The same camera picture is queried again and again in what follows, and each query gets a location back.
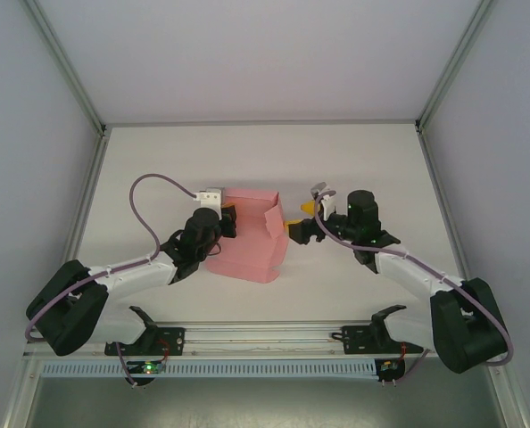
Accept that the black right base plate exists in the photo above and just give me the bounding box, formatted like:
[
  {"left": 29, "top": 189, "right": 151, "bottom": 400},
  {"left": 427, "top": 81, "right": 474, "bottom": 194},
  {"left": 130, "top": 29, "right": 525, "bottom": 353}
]
[{"left": 341, "top": 324, "right": 423, "bottom": 357}]

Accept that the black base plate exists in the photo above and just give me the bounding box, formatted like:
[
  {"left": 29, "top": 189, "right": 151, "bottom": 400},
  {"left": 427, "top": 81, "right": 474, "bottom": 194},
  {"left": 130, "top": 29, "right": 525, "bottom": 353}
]
[
  {"left": 103, "top": 326, "right": 186, "bottom": 358},
  {"left": 341, "top": 324, "right": 423, "bottom": 357}
]

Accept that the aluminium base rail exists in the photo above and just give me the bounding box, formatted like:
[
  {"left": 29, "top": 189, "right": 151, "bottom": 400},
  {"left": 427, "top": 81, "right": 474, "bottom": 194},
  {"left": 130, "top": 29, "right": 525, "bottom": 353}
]
[{"left": 22, "top": 319, "right": 509, "bottom": 360}]

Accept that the white slotted cable duct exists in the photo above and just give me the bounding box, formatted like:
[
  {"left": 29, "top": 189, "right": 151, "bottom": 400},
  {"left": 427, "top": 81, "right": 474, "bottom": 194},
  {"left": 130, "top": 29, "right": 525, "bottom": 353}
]
[{"left": 40, "top": 358, "right": 378, "bottom": 381}]

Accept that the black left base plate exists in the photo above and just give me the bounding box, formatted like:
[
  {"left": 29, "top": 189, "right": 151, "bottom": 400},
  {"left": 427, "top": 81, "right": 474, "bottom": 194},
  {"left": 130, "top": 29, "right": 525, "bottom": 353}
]
[{"left": 103, "top": 326, "right": 186, "bottom": 358}]

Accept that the pink paper box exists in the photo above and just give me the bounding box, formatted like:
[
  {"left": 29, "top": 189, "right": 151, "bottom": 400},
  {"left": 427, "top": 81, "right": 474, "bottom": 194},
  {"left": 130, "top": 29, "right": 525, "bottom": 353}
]
[{"left": 204, "top": 186, "right": 291, "bottom": 284}]

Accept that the aluminium table side rail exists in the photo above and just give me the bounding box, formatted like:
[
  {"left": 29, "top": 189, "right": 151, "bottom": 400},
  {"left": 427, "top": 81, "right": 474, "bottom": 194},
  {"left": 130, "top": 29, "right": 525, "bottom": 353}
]
[
  {"left": 68, "top": 131, "right": 111, "bottom": 331},
  {"left": 417, "top": 128, "right": 483, "bottom": 321}
]

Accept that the aluminium frame post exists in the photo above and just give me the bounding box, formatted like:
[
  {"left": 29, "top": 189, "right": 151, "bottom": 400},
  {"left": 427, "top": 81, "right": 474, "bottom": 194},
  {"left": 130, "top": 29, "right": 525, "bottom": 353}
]
[
  {"left": 415, "top": 0, "right": 501, "bottom": 133},
  {"left": 21, "top": 0, "right": 111, "bottom": 135}
]

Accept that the circuit board green light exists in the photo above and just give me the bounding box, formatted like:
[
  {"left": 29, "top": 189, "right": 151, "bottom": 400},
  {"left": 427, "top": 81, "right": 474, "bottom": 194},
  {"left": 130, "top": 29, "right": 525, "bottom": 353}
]
[{"left": 128, "top": 360, "right": 168, "bottom": 375}]

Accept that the aluminium frame leg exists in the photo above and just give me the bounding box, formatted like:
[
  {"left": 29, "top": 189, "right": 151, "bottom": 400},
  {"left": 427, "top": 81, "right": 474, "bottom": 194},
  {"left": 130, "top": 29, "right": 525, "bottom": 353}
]
[
  {"left": 492, "top": 356, "right": 530, "bottom": 428},
  {"left": 0, "top": 356, "right": 41, "bottom": 428}
]

